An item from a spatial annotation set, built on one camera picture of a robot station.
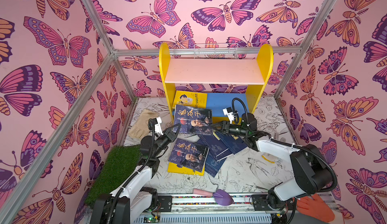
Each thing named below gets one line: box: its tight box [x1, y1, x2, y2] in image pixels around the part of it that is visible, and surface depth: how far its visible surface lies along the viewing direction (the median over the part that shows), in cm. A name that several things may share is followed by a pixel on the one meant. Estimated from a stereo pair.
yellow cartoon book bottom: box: [167, 161, 206, 177], surface depth 85 cm
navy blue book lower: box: [204, 154, 227, 178], surface depth 86 cm
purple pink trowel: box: [192, 188, 235, 206], surface depth 77 cm
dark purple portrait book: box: [173, 104, 214, 135], surface depth 79 cm
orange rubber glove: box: [296, 193, 336, 223], surface depth 72 cm
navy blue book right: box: [215, 131, 248, 155], surface depth 91 cm
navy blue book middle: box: [198, 133, 234, 162], surface depth 90 cm
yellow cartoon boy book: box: [172, 90, 208, 110], surface depth 97 cm
